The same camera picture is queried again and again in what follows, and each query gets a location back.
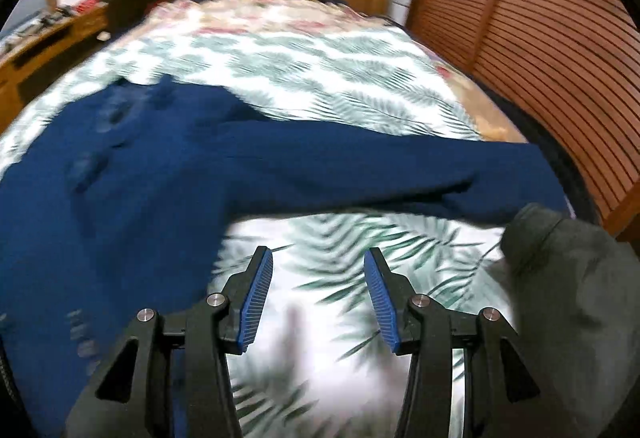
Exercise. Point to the wooden desk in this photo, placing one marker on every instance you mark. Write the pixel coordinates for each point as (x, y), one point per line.
(45, 53)

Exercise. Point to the leaf print blanket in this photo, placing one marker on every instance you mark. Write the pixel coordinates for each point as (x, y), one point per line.
(325, 68)

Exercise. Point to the floral quilt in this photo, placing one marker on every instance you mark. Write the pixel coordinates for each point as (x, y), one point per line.
(260, 16)

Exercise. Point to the dark wooden chair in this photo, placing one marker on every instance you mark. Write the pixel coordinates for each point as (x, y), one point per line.
(130, 3)

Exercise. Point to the dark grey cloth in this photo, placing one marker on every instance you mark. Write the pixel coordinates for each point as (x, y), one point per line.
(580, 293)

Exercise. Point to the wooden slatted wardrobe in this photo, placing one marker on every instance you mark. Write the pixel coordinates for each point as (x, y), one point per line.
(525, 18)

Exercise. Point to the navy blue garment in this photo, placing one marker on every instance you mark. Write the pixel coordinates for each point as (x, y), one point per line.
(200, 168)

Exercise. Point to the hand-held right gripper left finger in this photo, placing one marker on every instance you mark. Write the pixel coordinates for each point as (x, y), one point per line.
(257, 290)

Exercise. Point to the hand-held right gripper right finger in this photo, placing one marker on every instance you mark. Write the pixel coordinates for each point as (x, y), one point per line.
(380, 293)

